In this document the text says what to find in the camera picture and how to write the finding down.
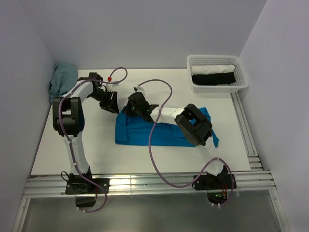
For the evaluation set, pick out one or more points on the white perforated plastic basket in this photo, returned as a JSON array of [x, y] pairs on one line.
[[203, 60]]

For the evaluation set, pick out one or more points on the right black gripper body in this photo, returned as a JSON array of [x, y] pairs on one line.
[[131, 110]]

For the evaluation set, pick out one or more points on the grey-blue crumpled t-shirt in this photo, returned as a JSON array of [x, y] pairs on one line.
[[64, 79]]

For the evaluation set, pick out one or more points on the black rolled t-shirt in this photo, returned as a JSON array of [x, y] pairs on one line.
[[213, 79]]

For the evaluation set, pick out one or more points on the bright blue t-shirt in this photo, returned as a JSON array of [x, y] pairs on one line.
[[133, 130]]

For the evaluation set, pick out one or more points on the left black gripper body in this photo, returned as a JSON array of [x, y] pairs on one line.
[[104, 97]]

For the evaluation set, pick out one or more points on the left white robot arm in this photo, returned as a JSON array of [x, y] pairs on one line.
[[69, 122]]

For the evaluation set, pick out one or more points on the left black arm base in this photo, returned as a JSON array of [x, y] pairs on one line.
[[85, 193]]

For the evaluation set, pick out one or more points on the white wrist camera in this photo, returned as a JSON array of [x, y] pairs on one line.
[[139, 89], [109, 86]]

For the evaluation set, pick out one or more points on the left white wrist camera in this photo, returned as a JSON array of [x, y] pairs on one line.
[[109, 86]]

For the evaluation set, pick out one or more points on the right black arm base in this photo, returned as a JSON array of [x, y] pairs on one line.
[[219, 188]]

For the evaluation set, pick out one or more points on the white rolled t-shirt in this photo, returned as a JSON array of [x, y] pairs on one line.
[[212, 69]]

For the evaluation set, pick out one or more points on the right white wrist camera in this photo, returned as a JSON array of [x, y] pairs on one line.
[[139, 89]]

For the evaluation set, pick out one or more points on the aluminium front rail frame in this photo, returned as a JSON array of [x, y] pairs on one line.
[[52, 186]]

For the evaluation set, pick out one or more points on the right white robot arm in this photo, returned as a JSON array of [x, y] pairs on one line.
[[194, 123]]

